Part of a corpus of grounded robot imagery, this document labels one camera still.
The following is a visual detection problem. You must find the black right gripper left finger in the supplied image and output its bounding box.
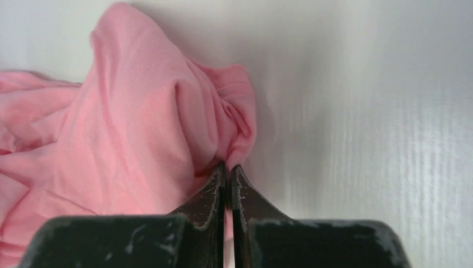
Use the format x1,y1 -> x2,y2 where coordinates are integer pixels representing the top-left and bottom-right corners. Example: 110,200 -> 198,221
170,162 -> 226,267

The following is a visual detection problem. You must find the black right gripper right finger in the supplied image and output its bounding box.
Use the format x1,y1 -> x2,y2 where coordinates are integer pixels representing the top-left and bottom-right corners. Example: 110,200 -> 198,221
230,165 -> 290,267

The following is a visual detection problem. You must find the pink t-shirt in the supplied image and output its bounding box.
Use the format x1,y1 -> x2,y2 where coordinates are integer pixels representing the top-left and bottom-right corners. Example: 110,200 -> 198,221
1,3 -> 257,267

